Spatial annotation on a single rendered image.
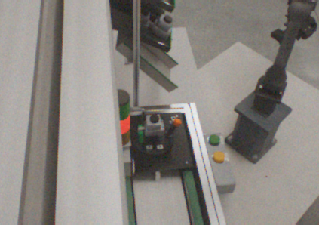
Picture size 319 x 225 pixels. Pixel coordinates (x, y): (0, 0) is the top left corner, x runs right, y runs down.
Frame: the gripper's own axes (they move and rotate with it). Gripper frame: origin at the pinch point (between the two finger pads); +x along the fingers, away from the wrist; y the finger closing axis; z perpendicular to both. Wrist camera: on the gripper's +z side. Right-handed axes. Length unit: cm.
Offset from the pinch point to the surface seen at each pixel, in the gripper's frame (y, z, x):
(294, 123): -16.5, 22.1, 21.1
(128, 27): -64, -12, -32
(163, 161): -74, 17, 1
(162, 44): -56, -6, -24
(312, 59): 107, -60, 118
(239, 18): 91, -131, 109
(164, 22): -51, -11, -28
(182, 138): -63, 12, 2
